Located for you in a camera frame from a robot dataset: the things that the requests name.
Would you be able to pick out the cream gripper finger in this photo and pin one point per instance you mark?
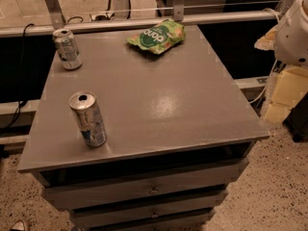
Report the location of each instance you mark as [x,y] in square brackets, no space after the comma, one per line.
[266,42]
[290,87]

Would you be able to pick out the redbull can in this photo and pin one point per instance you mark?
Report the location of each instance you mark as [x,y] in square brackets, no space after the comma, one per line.
[87,114]

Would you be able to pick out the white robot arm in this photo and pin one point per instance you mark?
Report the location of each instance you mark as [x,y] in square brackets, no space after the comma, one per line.
[288,39]

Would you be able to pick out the green rice chip bag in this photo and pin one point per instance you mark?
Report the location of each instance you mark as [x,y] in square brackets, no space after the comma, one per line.
[159,38]

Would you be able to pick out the silver green soda can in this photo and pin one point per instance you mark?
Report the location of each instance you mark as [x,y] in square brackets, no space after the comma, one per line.
[67,49]

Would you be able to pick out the grey drawer cabinet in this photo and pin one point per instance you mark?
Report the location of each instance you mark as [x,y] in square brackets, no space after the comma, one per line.
[179,109]

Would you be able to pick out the grey metal railing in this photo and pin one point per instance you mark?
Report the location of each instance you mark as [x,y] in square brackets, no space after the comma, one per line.
[100,15]

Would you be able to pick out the bottom cabinet drawer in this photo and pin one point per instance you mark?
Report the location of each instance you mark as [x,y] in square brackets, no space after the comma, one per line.
[160,223]

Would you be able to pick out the cabinet drawer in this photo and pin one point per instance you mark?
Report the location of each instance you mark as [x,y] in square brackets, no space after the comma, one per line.
[160,223]
[179,179]
[159,206]

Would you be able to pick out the middle cabinet drawer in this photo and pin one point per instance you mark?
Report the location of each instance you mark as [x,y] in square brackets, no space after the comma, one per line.
[159,206]

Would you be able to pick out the top cabinet drawer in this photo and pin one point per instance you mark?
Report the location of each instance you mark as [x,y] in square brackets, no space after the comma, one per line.
[179,179]

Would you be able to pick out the shoe tip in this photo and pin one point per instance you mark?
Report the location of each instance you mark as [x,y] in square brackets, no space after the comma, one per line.
[20,225]

